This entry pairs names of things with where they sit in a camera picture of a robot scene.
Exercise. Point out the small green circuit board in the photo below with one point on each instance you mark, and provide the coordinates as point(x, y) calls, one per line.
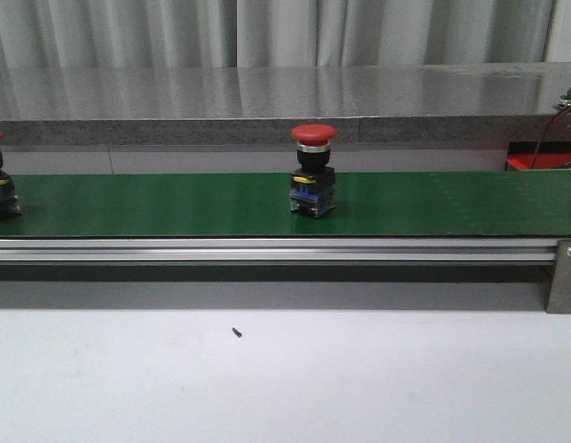
point(564, 101)

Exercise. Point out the aluminium conveyor frame rail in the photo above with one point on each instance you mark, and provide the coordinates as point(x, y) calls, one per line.
point(280, 249)

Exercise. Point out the grey stone counter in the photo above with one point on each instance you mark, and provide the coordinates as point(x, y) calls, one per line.
point(491, 103)

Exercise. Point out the metal conveyor support bracket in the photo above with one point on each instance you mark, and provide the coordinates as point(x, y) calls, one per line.
point(559, 300)

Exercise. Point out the red plastic tray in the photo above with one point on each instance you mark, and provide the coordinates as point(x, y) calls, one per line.
point(551, 155)

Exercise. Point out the green conveyor belt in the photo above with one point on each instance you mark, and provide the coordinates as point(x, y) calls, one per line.
point(532, 203)

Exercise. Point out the grey curtain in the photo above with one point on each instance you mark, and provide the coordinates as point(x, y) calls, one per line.
point(71, 34)

